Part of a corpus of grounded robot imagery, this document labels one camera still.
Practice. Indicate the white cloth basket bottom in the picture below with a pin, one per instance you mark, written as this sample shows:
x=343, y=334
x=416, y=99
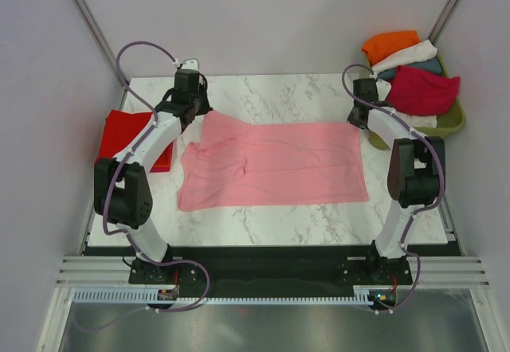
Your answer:
x=429, y=121

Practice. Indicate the white slotted cable duct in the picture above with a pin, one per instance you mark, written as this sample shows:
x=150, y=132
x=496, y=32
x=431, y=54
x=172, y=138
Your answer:
x=154, y=296

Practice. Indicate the pink t-shirt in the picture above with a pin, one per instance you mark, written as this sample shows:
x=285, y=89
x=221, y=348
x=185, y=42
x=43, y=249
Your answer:
x=241, y=164

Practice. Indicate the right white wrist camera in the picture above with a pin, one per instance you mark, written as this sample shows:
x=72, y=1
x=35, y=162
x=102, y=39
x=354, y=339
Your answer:
x=383, y=89

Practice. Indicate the right aluminium frame post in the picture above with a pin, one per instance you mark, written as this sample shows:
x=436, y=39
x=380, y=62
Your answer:
x=442, y=20

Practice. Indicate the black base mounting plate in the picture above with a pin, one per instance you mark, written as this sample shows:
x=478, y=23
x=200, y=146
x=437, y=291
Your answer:
x=281, y=271

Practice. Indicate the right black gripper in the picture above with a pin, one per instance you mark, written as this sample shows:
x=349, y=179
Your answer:
x=351, y=119

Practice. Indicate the red t-shirt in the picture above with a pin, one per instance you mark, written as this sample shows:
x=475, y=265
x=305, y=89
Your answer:
x=120, y=129

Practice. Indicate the left aluminium frame post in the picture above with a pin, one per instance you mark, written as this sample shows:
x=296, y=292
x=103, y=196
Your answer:
x=97, y=35

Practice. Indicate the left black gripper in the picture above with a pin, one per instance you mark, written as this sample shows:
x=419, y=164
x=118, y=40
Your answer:
x=205, y=107

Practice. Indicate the orange t-shirt in basket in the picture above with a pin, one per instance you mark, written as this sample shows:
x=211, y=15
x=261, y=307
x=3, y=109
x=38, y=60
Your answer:
x=382, y=45

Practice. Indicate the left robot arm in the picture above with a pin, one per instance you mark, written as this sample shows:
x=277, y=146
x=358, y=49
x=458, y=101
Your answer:
x=122, y=195

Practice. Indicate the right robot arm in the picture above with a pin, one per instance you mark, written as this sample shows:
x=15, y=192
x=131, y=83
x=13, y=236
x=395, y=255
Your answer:
x=416, y=175

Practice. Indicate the olive green plastic basket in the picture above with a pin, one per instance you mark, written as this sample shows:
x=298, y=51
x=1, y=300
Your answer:
x=451, y=121

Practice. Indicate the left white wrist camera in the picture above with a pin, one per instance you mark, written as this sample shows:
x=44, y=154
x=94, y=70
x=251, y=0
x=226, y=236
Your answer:
x=190, y=64

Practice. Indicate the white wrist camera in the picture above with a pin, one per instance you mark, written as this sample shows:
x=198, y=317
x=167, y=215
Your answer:
x=190, y=64
x=383, y=89

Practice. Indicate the crimson t-shirt in basket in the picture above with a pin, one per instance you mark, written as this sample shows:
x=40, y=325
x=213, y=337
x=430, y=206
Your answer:
x=419, y=92

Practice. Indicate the white t-shirt in basket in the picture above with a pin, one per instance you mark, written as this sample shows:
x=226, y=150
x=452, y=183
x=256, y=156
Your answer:
x=420, y=52

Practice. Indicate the aluminium frame post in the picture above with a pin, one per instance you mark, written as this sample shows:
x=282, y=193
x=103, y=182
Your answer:
x=97, y=35
x=442, y=20

